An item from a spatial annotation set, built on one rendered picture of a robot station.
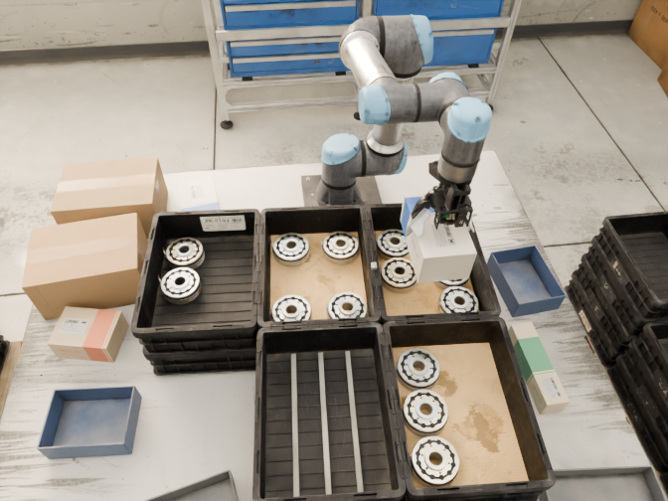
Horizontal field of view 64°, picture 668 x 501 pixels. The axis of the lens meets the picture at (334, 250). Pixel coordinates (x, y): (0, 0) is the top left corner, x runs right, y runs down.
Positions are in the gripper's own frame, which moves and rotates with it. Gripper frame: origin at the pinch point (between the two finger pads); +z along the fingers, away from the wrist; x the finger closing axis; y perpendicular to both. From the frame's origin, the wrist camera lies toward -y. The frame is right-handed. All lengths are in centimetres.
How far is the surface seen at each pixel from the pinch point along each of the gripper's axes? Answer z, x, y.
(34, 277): 25, -103, -17
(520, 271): 40, 38, -15
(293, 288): 27.8, -34.0, -7.1
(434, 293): 27.7, 4.4, -1.0
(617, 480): 40, 39, 49
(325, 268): 27.8, -24.5, -13.0
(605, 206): 111, 139, -102
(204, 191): 32, -60, -53
